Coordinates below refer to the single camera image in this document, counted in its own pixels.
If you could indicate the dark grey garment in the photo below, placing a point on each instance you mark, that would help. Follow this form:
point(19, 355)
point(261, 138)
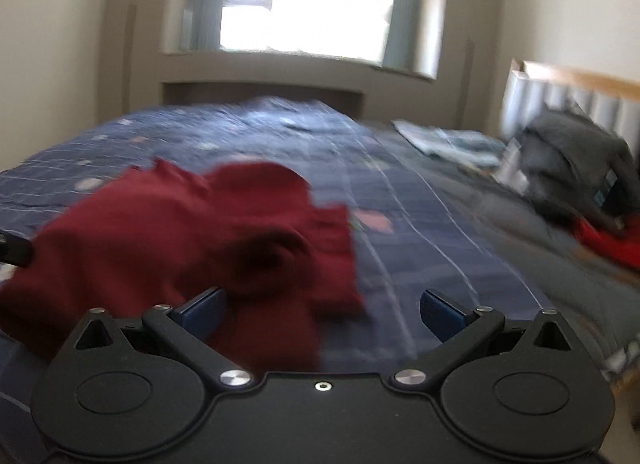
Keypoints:
point(575, 163)

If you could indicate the grey bed sheet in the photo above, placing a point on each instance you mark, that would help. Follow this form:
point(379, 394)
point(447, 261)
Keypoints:
point(525, 254)

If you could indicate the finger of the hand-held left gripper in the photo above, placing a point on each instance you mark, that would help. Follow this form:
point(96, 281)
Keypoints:
point(14, 247)

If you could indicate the folded light blue cloth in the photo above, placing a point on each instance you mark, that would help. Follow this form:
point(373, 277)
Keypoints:
point(450, 142)

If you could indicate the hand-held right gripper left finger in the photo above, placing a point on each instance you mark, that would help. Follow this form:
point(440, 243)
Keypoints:
point(205, 313)

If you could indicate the wooden padded headboard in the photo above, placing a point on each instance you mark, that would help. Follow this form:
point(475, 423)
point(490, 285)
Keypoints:
point(570, 93)

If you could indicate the dark red garment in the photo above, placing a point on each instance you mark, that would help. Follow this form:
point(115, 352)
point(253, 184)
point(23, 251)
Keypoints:
point(165, 244)

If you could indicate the bright red garment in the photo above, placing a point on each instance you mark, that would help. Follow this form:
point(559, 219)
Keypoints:
point(607, 240)

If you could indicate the blue checked floral quilt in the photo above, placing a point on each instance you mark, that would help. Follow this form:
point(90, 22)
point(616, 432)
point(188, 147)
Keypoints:
point(280, 143)

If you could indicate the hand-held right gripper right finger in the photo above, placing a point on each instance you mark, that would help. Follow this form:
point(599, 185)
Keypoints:
point(441, 315)

